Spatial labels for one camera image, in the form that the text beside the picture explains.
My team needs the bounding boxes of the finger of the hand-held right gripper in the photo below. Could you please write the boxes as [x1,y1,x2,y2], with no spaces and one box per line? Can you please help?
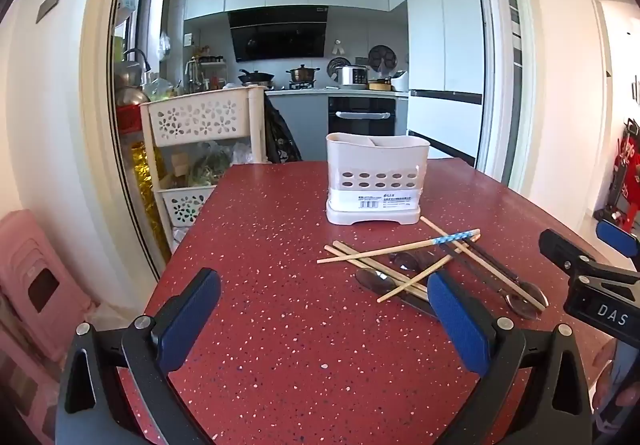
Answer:
[595,218,640,271]
[539,228,640,283]

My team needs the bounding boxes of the steel stockpot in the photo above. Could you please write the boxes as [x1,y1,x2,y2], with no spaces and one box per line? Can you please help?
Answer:
[114,60,147,88]

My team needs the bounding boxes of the white refrigerator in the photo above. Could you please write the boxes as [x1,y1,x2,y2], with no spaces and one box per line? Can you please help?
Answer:
[400,0,488,168]

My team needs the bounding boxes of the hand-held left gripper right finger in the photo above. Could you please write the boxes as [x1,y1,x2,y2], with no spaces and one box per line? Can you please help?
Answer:
[426,271,593,445]

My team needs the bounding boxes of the round dark multi-hole pan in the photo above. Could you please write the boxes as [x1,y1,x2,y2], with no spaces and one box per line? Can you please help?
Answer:
[368,44,398,73]

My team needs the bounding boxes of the steel kitchen faucet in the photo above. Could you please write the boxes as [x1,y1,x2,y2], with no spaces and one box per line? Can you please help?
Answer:
[122,48,153,86]

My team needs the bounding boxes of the black range hood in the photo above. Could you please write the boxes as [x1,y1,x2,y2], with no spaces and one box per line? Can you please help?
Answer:
[227,5,331,63]

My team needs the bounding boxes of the plain wooden chopstick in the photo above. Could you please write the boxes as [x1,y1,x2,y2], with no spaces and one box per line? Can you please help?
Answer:
[324,245,430,297]
[419,216,546,313]
[332,240,430,301]

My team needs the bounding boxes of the gold tinsel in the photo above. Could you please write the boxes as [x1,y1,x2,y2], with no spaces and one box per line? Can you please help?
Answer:
[129,138,173,251]

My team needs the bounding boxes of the round grey trivet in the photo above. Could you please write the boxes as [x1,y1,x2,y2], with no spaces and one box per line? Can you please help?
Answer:
[326,56,352,78]

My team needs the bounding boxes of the white spice rack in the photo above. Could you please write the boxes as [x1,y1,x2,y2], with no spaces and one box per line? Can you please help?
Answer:
[185,55,228,93]

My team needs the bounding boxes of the person's right hand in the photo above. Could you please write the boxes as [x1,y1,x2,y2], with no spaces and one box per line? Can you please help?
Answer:
[591,339,622,427]

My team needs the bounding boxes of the brown cooking pot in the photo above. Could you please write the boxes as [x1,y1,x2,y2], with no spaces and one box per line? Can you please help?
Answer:
[286,65,321,83]

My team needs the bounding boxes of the steel bowl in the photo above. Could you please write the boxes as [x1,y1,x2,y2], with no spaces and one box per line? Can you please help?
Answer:
[116,86,151,108]

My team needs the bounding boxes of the steel rice cooker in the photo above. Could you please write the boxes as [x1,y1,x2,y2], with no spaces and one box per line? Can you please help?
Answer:
[335,65,370,90]

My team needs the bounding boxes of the black wok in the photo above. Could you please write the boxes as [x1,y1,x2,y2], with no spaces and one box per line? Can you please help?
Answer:
[237,68,276,88]

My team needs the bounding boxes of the blue patterned chopstick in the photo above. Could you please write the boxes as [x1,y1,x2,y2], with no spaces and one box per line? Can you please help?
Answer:
[316,228,482,266]

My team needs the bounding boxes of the grey kitchen base cabinet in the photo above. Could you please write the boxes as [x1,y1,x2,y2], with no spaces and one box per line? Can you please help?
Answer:
[265,88,410,163]

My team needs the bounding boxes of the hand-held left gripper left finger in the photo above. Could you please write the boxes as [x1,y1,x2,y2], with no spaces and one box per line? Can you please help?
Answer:
[54,267,222,445]

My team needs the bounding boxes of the red printed bag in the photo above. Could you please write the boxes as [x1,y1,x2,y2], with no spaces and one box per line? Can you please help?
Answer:
[607,118,640,226]

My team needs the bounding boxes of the steel spoon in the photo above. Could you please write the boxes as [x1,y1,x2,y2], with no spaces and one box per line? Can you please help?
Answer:
[462,235,550,322]
[354,268,440,322]
[387,249,438,275]

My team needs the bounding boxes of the black printed bag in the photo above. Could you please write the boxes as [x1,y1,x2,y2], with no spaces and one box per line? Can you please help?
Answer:
[264,98,303,165]

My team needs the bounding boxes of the green leafy vegetables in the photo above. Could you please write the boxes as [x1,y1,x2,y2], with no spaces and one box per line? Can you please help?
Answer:
[187,141,233,187]

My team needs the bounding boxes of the white floral storage cart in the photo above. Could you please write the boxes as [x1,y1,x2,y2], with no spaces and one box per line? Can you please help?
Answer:
[139,85,268,246]

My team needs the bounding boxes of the grey wall plate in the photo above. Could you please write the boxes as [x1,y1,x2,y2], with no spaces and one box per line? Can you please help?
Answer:
[36,0,65,23]

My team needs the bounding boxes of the white plastic utensil holder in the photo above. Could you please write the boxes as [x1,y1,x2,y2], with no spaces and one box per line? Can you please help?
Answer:
[325,131,422,227]

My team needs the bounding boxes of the black built-in oven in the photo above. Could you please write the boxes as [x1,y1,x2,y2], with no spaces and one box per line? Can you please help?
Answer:
[327,96,397,138]

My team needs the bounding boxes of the red plastic basket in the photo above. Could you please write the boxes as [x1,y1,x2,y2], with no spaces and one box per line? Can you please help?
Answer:
[116,104,146,133]

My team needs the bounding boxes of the pink plastic stool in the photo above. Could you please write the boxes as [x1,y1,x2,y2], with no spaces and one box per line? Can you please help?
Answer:
[0,209,101,445]

